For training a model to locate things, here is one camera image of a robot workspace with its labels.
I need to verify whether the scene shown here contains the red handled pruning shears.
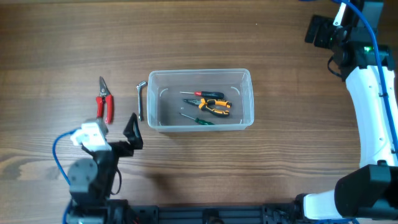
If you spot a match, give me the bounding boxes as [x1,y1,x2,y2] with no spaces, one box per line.
[96,77,114,124]

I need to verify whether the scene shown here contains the silver socket wrench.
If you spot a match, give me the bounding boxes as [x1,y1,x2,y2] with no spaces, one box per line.
[136,81,147,121]

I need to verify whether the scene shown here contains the green handled screwdriver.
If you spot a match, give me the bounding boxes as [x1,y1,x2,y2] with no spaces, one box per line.
[180,113,214,125]

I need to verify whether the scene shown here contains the orange black pliers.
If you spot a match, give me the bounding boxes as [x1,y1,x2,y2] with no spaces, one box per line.
[182,98,232,118]

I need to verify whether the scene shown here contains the black red screwdriver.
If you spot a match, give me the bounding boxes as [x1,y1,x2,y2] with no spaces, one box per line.
[180,91,224,99]

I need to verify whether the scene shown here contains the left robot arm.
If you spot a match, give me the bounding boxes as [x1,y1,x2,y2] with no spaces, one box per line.
[62,113,143,224]

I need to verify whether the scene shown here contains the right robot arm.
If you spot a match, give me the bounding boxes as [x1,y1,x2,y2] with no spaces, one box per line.
[292,0,397,223]

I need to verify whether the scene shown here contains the clear plastic container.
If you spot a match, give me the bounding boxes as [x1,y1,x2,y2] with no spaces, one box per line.
[147,68,254,132]

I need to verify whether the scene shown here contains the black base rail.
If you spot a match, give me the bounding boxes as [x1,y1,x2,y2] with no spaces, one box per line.
[72,203,349,224]

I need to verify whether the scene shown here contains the left blue cable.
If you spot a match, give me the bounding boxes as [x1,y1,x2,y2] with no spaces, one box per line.
[52,129,78,224]

